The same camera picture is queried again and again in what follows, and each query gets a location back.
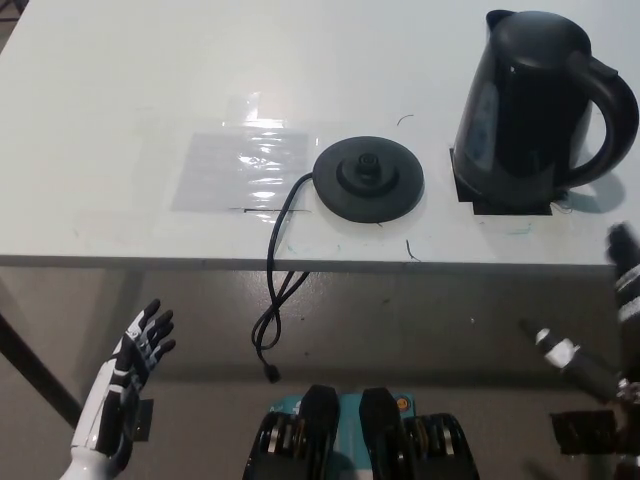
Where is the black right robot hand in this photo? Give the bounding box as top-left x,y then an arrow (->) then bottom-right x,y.
518,221 -> 640,401

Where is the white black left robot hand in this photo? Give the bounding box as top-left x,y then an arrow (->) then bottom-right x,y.
69,298 -> 178,462

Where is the black electric kettle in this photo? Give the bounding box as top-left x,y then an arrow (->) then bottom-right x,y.
452,8 -> 640,207

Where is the round black kettle base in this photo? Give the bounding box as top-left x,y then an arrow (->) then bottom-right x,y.
310,134 -> 426,225

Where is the black floor tape square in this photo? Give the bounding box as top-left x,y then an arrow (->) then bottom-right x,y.
550,409 -> 619,457
130,398 -> 155,444

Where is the black tape patch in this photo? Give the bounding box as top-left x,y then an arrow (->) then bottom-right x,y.
448,147 -> 554,217

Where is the clear laminated paper sheet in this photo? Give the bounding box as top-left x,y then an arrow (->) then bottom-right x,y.
169,128 -> 315,214

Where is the black power cord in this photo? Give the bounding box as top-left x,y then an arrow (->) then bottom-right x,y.
252,169 -> 316,385

